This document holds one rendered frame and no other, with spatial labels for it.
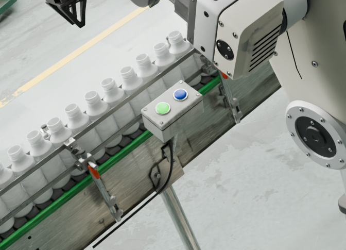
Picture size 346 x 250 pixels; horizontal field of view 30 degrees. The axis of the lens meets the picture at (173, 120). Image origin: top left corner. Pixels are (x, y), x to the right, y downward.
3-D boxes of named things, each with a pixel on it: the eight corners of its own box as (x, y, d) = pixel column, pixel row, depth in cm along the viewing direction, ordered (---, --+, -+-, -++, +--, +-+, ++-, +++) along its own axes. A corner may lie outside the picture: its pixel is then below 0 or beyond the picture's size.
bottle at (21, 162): (44, 207, 162) (13, 159, 153) (28, 203, 166) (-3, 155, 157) (58, 190, 166) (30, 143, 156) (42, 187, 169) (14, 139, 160)
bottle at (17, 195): (10, 210, 166) (-22, 163, 157) (30, 198, 167) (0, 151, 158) (15, 222, 161) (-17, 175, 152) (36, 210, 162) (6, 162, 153)
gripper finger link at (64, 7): (75, 37, 138) (57, -1, 133) (59, 30, 143) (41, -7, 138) (100, 20, 141) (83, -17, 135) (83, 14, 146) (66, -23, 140)
